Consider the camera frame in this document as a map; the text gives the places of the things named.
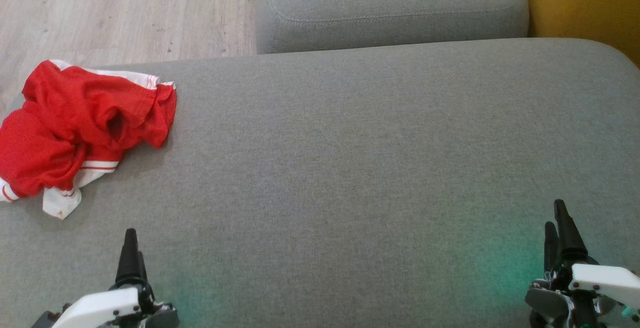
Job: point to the red shorts with white stripe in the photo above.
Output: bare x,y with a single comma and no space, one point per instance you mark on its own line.
85,103

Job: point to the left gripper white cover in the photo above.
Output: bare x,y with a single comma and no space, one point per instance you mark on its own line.
100,305

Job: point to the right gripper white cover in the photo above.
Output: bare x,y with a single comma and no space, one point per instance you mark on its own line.
605,280

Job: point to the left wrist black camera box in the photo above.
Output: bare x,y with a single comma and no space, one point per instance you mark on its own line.
46,320

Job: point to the grey sofa back cushion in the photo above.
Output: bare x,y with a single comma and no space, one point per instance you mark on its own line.
390,8

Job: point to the yellow cushion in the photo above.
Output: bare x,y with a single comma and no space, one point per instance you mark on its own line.
585,3

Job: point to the grey sofa seat cushion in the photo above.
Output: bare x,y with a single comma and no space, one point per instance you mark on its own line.
350,168

